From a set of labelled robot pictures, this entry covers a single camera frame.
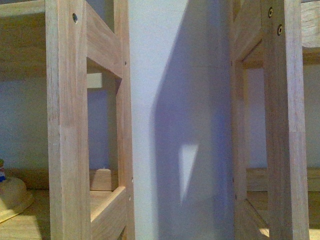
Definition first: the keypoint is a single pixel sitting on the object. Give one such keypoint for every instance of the left wooden shelf unit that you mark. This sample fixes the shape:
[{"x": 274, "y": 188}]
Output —
[{"x": 76, "y": 37}]

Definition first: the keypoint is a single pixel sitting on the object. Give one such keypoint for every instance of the wooden shelf unit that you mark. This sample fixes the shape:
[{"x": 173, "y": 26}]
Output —
[
  {"x": 281, "y": 201},
  {"x": 76, "y": 37}
]

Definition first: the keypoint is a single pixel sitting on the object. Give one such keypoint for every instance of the right wooden shelf unit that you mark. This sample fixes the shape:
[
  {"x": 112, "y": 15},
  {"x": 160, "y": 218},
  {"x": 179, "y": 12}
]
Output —
[{"x": 281, "y": 201}]

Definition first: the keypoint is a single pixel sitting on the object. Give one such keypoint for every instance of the small colourful figurine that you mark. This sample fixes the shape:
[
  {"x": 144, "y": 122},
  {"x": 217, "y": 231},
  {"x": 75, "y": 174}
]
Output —
[{"x": 2, "y": 171}]

